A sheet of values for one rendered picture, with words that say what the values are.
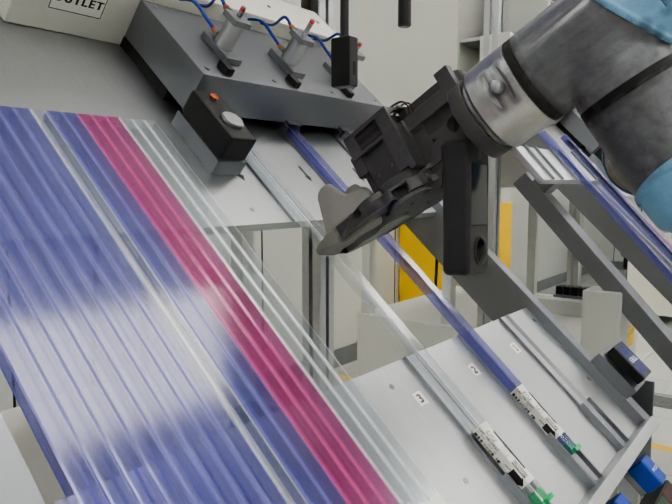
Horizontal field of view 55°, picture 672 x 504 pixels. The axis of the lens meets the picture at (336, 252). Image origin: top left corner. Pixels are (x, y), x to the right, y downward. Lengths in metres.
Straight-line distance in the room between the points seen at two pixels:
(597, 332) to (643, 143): 0.67
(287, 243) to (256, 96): 2.48
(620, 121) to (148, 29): 0.49
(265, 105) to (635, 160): 0.43
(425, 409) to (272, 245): 2.60
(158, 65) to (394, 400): 0.43
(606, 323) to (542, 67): 0.68
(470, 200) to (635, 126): 0.14
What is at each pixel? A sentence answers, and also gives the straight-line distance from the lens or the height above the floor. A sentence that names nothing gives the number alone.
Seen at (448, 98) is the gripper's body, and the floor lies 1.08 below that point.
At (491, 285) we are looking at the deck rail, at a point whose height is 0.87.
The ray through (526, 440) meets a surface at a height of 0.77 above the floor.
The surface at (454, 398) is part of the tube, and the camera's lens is 0.59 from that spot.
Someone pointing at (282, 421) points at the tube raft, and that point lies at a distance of 0.45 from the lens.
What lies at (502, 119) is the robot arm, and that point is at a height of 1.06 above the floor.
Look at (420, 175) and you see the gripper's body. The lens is 0.55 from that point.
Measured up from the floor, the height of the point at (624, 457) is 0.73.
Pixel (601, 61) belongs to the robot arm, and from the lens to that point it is 0.50.
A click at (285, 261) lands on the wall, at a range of 3.21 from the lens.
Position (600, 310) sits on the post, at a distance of 1.13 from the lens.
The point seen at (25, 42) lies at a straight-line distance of 0.72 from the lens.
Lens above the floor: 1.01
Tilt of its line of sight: 6 degrees down
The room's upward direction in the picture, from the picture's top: straight up
